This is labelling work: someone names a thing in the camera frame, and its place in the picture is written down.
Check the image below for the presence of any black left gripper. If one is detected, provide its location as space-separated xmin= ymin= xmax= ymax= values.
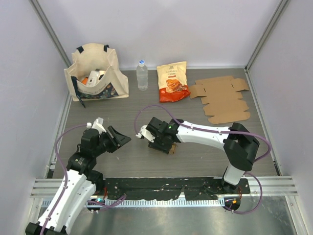
xmin=93 ymin=126 xmax=131 ymax=156

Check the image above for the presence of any large cardboard box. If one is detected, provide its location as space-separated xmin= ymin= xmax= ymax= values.
xmin=189 ymin=76 xmax=251 ymax=124

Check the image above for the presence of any small brown cardboard box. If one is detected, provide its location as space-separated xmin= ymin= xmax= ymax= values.
xmin=169 ymin=143 xmax=177 ymax=154

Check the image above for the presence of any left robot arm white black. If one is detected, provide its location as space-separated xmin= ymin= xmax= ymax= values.
xmin=25 ymin=125 xmax=131 ymax=235

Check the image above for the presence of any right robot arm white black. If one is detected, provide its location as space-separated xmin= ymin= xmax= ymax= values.
xmin=140 ymin=117 xmax=260 ymax=193

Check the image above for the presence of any white box in tote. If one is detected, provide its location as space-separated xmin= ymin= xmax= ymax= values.
xmin=86 ymin=69 xmax=106 ymax=87

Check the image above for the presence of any cassava chips bag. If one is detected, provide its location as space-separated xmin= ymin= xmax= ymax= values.
xmin=157 ymin=61 xmax=190 ymax=103

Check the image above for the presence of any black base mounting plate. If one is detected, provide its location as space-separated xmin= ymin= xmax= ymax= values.
xmin=95 ymin=177 xmax=250 ymax=201

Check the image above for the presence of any clear plastic water bottle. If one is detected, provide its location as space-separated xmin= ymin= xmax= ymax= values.
xmin=136 ymin=60 xmax=148 ymax=91

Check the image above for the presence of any orange item in tote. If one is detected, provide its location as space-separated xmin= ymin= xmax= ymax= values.
xmin=82 ymin=77 xmax=89 ymax=85

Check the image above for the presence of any beige canvas tote bag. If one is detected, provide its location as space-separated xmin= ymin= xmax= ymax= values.
xmin=64 ymin=43 xmax=129 ymax=106

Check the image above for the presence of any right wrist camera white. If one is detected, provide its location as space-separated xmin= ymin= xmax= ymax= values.
xmin=135 ymin=125 xmax=155 ymax=142

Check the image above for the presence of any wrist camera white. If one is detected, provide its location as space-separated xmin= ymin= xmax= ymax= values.
xmin=86 ymin=117 xmax=107 ymax=134
xmin=135 ymin=125 xmax=155 ymax=142

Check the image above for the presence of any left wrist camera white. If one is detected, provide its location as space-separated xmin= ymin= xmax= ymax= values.
xmin=86 ymin=117 xmax=107 ymax=134

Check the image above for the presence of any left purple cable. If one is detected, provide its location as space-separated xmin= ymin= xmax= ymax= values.
xmin=39 ymin=124 xmax=127 ymax=235

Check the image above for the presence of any purple cable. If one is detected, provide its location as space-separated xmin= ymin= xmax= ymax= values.
xmin=134 ymin=104 xmax=272 ymax=216
xmin=39 ymin=124 xmax=127 ymax=235

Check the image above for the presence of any slotted cable duct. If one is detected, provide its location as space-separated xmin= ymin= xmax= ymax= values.
xmin=41 ymin=197 xmax=225 ymax=208

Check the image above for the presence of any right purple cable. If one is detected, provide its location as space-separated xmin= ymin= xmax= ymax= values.
xmin=134 ymin=104 xmax=272 ymax=216

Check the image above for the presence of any aluminium frame rail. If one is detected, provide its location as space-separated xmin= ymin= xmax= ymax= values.
xmin=245 ymin=176 xmax=298 ymax=196

